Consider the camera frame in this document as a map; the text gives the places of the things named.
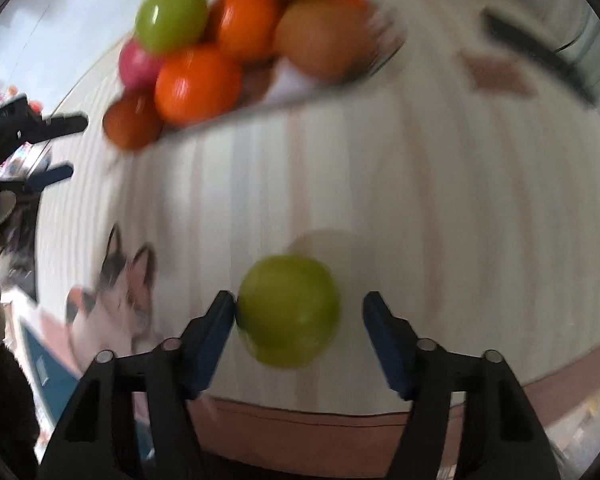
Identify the brown card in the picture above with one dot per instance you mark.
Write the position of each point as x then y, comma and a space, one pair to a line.
500, 75

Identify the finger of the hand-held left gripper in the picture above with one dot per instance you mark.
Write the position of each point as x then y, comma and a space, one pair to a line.
62, 125
52, 175

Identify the tan orange fruit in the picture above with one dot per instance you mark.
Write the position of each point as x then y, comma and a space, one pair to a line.
320, 35

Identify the green apple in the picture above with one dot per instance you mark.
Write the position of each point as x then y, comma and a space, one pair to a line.
287, 310
170, 15

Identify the striped tablecloth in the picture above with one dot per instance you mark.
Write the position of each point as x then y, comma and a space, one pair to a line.
430, 210

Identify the pink peach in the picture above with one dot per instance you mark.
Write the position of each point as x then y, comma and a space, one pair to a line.
135, 65

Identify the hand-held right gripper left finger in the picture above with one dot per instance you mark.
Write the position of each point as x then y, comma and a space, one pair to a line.
210, 355

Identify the calico cat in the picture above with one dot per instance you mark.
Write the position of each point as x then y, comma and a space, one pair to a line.
120, 290

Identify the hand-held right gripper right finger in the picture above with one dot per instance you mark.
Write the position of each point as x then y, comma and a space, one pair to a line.
387, 355

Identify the teal box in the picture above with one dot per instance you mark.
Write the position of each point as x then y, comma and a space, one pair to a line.
50, 365

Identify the patterned white plate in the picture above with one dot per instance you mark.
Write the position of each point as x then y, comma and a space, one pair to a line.
300, 87

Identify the dark orange fruit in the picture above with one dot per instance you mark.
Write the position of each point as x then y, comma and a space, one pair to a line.
130, 122

